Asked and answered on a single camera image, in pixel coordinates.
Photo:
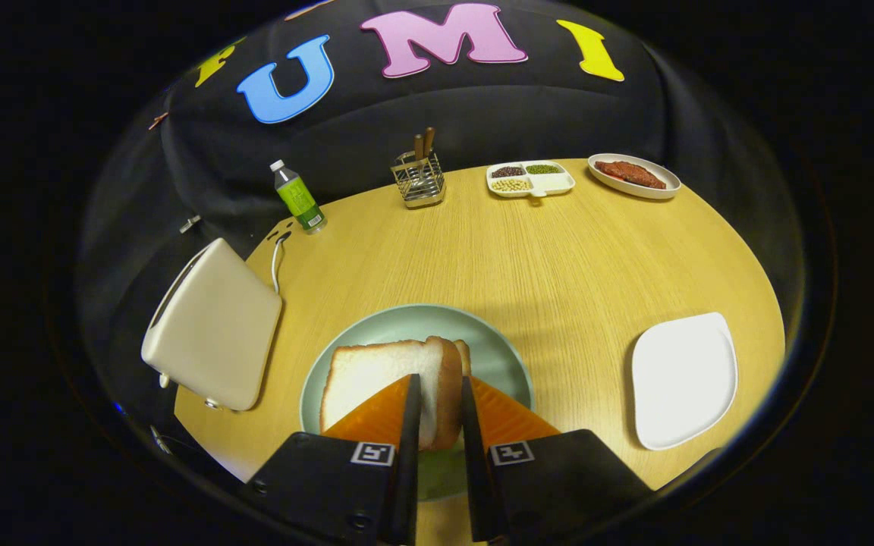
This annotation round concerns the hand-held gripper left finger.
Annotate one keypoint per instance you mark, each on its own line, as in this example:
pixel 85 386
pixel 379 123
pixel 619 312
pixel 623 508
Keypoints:
pixel 407 470

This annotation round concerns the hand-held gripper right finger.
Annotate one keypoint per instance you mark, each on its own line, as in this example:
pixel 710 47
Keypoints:
pixel 476 470

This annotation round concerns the white bread slice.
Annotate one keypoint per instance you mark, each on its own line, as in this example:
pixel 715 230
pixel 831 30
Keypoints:
pixel 369 375
pixel 465 356

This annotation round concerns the pale green round plate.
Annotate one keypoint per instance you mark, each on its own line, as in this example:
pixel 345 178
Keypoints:
pixel 407 322

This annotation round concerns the white rounded square plate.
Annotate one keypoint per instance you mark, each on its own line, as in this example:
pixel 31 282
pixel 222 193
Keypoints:
pixel 683 379

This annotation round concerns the cream white toaster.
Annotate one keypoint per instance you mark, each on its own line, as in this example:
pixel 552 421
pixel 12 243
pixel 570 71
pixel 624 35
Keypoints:
pixel 213 326

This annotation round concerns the green label plastic bottle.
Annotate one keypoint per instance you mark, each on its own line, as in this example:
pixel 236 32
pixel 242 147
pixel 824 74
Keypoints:
pixel 297 199

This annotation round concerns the white divided bean dish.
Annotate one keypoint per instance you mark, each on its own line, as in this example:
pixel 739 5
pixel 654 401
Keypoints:
pixel 554 183

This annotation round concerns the round white meat plate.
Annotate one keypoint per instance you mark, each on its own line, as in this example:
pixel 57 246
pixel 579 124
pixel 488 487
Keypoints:
pixel 634 192

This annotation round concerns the red cooked meat slice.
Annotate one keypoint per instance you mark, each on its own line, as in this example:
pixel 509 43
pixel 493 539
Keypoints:
pixel 630 174

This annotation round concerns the black backdrop cloth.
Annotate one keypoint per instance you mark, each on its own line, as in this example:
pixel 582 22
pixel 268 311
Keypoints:
pixel 422 114

